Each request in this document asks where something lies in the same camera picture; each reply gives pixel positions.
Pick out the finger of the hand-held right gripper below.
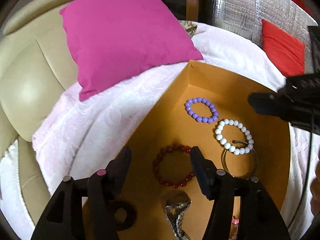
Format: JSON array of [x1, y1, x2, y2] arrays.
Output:
[[248, 92, 288, 117]]

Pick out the black scrunchie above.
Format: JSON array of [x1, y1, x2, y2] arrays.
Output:
[[107, 200, 137, 232]]

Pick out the red bead bracelet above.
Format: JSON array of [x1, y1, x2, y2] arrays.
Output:
[[153, 143, 198, 188]]

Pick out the orange cardboard box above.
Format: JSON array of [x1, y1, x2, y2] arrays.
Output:
[[82, 59, 291, 240]]

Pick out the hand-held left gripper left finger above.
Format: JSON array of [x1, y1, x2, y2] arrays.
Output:
[[30, 146, 132, 240]]

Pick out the person's right hand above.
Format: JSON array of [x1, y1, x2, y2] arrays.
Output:
[[310, 166, 320, 217]]

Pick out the silver foil panel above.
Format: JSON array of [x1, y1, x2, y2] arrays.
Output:
[[210, 0, 313, 45]]

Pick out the silver metal watch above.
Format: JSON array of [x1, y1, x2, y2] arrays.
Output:
[[165, 191, 192, 240]]

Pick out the red pillow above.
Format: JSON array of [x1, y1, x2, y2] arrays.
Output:
[[261, 19, 306, 77]]

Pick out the small pink ornament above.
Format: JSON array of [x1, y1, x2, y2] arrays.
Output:
[[231, 216, 240, 240]]

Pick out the magenta pillow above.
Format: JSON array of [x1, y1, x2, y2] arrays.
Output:
[[59, 0, 204, 102]]

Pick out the purple bead bracelet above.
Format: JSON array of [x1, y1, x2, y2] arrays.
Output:
[[185, 97, 220, 123]]

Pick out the wooden cabinet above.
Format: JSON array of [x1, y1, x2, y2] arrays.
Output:
[[140, 0, 199, 22]]

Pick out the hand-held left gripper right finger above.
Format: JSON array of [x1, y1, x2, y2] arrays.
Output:
[[190, 146, 292, 240]]

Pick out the thin metal bangle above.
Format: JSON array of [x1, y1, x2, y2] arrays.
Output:
[[221, 141, 258, 180]]

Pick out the white bead bracelet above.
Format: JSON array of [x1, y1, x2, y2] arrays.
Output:
[[215, 119, 254, 155]]

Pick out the patterned brown cloth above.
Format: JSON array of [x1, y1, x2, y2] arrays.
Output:
[[179, 20, 207, 38]]

